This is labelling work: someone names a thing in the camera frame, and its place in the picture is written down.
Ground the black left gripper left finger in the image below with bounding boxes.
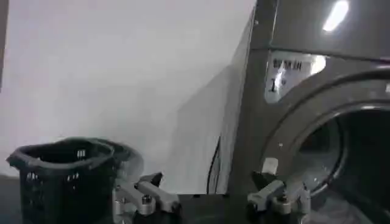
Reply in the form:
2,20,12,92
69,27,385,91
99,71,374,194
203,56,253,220
113,172,182,224

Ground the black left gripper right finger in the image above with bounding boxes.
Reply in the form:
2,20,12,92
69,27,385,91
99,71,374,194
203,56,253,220
246,170,311,220

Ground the black plastic laundry basket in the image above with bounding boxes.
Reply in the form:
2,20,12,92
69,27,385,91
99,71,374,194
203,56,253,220
5,136,144,224

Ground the grey dryer with round door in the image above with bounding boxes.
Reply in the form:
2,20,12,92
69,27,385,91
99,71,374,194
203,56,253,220
216,0,390,224

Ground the white label sticker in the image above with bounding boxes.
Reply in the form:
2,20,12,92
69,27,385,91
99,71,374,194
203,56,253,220
264,50,327,104

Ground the black power cable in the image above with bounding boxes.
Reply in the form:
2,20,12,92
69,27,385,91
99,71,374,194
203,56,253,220
205,136,221,195

